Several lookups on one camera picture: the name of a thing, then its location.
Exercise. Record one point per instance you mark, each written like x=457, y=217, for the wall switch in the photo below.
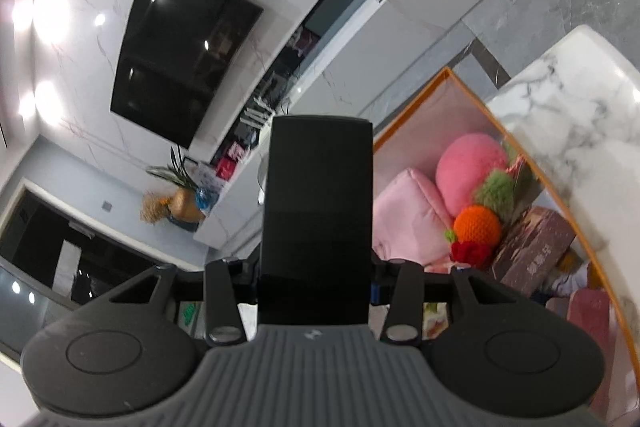
x=107, y=206

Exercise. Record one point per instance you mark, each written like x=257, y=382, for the pink snap card wallet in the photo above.
x=595, y=322

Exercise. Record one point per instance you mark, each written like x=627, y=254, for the narrow-leaf plant in blue pot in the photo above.
x=172, y=169

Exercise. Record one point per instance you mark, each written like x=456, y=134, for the brown patterned box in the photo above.
x=535, y=247

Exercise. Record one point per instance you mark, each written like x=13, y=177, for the black television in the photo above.
x=185, y=52

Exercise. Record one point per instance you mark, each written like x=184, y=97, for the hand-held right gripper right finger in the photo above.
x=407, y=302

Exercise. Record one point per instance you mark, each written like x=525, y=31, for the pink fabric pouch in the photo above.
x=410, y=217

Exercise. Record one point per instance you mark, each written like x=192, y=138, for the black cardboard box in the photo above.
x=317, y=217

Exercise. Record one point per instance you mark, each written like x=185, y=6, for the orange storage box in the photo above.
x=445, y=117

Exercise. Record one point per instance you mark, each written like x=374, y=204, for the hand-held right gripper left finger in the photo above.
x=220, y=302

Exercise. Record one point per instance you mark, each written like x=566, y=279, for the dark glass door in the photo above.
x=60, y=247

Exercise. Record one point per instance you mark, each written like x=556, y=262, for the white router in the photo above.
x=257, y=113

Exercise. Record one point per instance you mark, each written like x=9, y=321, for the red gift boxes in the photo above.
x=232, y=162

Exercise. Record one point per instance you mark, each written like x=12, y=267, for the orange crochet fruit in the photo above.
x=477, y=227

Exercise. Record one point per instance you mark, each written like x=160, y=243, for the gold vase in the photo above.
x=187, y=204

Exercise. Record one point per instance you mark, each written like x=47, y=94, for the dried flowers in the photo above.
x=156, y=207

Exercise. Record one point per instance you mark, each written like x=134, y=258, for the pink peach plush toy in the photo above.
x=467, y=172

